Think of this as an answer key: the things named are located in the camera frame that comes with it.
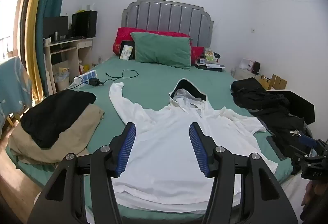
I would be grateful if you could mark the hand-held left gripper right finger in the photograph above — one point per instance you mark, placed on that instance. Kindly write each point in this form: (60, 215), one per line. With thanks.
(198, 147)

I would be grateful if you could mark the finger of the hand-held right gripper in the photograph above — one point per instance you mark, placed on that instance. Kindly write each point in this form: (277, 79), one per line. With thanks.
(307, 140)

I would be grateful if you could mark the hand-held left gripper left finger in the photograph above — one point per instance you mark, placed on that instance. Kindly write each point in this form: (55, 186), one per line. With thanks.
(126, 147)

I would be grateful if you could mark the white hooded jacket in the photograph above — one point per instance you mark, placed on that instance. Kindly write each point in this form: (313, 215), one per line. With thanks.
(166, 152)

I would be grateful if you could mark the person's right hand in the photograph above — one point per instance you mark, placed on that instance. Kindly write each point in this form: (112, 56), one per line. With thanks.
(314, 194)

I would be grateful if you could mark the bunch of keys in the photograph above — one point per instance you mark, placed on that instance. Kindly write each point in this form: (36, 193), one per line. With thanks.
(294, 133)

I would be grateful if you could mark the black jacket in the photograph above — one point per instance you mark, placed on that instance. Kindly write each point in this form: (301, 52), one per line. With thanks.
(279, 121)

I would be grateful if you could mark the beige pants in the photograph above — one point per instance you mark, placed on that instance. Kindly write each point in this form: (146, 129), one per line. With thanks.
(69, 142)

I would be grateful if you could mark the cardboard box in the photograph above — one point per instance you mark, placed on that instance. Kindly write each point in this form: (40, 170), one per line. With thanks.
(278, 82)

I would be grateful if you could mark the black charger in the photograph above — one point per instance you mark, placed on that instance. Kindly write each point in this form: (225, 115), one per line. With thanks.
(94, 82)

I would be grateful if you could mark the bed with green sheet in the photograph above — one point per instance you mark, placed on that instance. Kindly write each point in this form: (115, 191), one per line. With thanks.
(153, 78)

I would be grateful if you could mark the black backpack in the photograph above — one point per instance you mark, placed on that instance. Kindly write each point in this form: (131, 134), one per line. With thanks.
(251, 91)

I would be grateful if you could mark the black garment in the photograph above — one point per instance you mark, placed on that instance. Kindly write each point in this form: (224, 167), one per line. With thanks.
(56, 116)

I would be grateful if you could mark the white power strip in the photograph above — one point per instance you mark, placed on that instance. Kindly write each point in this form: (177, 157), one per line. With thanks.
(85, 76)

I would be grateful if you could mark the white bedside cabinet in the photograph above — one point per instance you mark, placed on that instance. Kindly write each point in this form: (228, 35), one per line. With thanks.
(243, 74)

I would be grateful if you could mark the dark red box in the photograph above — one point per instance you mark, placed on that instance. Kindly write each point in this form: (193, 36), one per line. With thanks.
(255, 67)

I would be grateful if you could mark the green snack packet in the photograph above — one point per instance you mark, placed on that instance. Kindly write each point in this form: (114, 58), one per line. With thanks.
(210, 56)

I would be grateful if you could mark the small red pillow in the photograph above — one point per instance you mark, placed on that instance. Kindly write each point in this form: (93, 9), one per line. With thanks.
(196, 53)

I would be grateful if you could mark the waste bin with bag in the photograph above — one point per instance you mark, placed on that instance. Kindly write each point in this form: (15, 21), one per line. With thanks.
(61, 76)

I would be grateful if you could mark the white box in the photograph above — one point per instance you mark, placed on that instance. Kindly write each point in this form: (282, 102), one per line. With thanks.
(246, 63)

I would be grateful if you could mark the green pillow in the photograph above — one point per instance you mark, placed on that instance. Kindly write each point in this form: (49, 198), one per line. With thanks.
(161, 50)

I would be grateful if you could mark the light wooden desk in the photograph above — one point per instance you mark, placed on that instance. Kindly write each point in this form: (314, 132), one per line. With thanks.
(73, 53)

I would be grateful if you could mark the large red pillow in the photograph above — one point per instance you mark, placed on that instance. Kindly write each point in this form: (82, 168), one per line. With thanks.
(123, 34)

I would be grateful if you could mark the chair with blue cloth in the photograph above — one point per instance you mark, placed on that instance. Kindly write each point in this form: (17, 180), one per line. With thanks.
(14, 85)

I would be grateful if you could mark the black computer tower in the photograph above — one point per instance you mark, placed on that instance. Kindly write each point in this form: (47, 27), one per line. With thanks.
(84, 23)

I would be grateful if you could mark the metal cup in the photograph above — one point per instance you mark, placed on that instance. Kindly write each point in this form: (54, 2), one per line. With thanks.
(56, 36)

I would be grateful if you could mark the grey padded headboard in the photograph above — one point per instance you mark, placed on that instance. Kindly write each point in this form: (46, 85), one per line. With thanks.
(166, 16)

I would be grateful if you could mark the black monitor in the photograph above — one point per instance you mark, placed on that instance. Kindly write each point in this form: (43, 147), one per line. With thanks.
(55, 25)

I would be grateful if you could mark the yellow curtain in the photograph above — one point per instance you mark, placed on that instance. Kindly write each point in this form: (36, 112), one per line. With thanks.
(35, 21)

